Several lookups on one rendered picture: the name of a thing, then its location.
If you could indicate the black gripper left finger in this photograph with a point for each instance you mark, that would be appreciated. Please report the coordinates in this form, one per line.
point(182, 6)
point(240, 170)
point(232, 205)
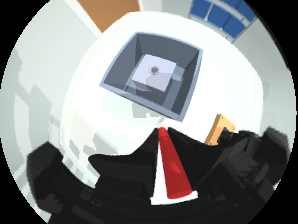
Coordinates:
point(140, 165)

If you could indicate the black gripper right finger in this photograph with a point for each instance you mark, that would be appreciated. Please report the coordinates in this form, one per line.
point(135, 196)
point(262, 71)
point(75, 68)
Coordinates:
point(199, 159)

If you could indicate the white square plate with hole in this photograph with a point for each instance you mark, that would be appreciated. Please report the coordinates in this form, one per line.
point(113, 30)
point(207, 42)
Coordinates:
point(153, 74)

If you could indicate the red peg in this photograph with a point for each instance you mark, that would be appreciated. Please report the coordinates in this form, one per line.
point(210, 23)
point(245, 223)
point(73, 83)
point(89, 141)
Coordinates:
point(177, 186)

